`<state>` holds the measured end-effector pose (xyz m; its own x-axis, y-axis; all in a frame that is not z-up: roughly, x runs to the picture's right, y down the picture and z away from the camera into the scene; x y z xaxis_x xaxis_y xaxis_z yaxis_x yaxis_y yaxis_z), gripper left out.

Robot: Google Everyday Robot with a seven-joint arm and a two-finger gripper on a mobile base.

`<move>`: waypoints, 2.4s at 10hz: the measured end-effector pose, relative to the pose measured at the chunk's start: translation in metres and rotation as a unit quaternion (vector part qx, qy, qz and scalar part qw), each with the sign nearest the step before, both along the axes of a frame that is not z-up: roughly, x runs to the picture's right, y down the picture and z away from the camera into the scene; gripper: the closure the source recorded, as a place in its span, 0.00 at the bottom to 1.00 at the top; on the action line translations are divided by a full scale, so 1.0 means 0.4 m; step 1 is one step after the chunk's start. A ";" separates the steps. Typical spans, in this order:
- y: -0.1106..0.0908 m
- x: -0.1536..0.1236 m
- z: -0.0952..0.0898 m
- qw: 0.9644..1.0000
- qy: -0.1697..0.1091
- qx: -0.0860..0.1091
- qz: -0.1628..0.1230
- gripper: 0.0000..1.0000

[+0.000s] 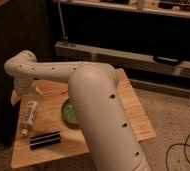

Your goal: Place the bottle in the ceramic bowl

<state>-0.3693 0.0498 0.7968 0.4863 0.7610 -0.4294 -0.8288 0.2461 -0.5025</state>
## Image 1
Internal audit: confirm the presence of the wooden table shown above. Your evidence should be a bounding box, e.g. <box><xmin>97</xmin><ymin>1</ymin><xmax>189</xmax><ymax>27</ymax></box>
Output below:
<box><xmin>11</xmin><ymin>69</ymin><xmax>156</xmax><ymax>168</ymax></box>

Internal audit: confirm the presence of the grey metal bench rail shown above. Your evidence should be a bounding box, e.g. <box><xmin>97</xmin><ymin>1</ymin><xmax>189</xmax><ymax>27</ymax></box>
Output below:
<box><xmin>55</xmin><ymin>41</ymin><xmax>190</xmax><ymax>78</ymax></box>

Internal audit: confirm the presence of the black striped box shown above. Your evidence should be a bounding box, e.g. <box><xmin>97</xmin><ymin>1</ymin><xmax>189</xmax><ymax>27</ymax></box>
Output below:
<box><xmin>30</xmin><ymin>131</ymin><xmax>61</xmax><ymax>150</ymax></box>

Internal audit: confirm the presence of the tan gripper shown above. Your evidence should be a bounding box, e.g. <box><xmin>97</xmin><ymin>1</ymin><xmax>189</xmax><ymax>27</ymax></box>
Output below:
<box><xmin>10</xmin><ymin>87</ymin><xmax>41</xmax><ymax>105</ymax></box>

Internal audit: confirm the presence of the metal pole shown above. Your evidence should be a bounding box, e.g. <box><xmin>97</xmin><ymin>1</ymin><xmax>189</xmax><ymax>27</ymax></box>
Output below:
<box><xmin>57</xmin><ymin>0</ymin><xmax>68</xmax><ymax>46</ymax></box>

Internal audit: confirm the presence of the wooden shelf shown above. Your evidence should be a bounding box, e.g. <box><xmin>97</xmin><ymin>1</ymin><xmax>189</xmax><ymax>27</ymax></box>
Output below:
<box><xmin>51</xmin><ymin>0</ymin><xmax>190</xmax><ymax>20</ymax></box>

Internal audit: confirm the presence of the dark cabinet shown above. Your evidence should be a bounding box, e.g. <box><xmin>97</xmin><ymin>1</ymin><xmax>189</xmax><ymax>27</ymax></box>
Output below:
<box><xmin>0</xmin><ymin>0</ymin><xmax>54</xmax><ymax>146</ymax></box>

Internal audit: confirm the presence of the white plastic bottle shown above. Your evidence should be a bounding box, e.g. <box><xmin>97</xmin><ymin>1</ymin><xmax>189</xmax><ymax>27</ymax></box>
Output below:
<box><xmin>21</xmin><ymin>101</ymin><xmax>38</xmax><ymax>136</ymax></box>

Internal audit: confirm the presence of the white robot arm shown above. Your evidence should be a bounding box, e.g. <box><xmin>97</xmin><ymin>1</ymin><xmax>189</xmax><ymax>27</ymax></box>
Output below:
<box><xmin>4</xmin><ymin>50</ymin><xmax>151</xmax><ymax>171</ymax></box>

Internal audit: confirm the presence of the green ceramic bowl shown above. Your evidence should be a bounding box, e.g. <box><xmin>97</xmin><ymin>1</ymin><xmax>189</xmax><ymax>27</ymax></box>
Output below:
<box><xmin>61</xmin><ymin>99</ymin><xmax>78</xmax><ymax>125</ymax></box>

